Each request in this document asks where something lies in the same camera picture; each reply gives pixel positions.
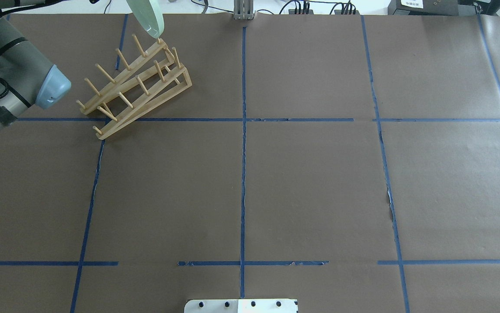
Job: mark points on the mint green plate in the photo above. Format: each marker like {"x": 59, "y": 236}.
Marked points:
{"x": 149, "y": 15}

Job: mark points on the black box with label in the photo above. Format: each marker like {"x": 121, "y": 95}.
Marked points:
{"x": 423, "y": 7}

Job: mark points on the brown paper table cover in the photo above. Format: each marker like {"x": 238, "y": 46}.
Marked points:
{"x": 351, "y": 163}

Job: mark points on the wooden dish rack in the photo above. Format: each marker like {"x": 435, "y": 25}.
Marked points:
{"x": 156, "y": 76}

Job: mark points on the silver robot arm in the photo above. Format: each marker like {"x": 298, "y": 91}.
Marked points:
{"x": 27, "y": 77}

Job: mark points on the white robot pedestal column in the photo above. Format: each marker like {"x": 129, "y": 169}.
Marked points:
{"x": 273, "y": 305}

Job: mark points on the aluminium frame post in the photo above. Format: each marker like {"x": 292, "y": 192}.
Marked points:
{"x": 243, "y": 10}

